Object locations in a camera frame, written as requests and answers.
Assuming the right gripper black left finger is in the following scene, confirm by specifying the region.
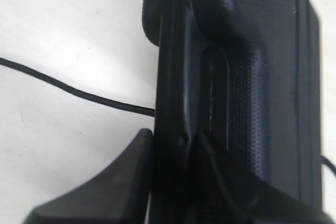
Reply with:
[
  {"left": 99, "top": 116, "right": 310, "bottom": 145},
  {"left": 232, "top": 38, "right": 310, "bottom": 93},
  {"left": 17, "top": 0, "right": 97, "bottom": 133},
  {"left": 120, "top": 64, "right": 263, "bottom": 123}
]
[{"left": 24, "top": 129, "right": 153, "bottom": 223}]

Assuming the black braided rope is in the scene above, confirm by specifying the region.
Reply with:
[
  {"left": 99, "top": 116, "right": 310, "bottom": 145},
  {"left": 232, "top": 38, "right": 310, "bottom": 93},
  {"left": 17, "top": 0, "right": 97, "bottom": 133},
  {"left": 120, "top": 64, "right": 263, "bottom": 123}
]
[{"left": 0, "top": 57, "right": 336, "bottom": 179}]

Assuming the black plastic carrying case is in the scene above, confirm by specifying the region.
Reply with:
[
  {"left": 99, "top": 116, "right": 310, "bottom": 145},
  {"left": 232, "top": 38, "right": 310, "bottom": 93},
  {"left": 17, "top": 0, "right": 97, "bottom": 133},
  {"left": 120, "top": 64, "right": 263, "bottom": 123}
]
[{"left": 142, "top": 0, "right": 322, "bottom": 223}]

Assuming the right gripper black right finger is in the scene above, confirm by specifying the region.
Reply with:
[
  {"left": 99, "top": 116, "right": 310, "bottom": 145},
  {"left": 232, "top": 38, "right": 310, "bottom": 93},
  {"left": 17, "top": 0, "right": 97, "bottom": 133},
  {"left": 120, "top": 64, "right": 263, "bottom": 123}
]
[{"left": 196, "top": 132, "right": 333, "bottom": 223}]

